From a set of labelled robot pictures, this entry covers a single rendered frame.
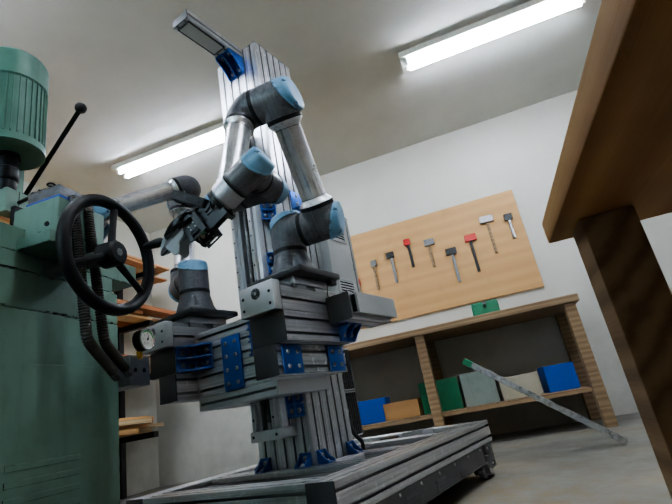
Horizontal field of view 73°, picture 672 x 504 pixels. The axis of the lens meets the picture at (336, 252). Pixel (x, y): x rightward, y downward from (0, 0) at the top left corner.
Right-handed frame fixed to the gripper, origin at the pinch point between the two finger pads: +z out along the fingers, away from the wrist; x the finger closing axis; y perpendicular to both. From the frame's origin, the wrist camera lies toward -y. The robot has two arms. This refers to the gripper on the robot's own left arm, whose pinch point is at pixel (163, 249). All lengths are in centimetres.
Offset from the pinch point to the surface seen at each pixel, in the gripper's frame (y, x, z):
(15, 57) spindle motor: -71, -15, -2
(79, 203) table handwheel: -7.7, -21.4, -0.3
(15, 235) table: -15.0, -21.8, 17.1
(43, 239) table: -8.6, -21.1, 11.8
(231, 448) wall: -24, 306, 206
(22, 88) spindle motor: -63, -14, 2
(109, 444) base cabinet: 27, 3, 42
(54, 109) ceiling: -242, 113, 68
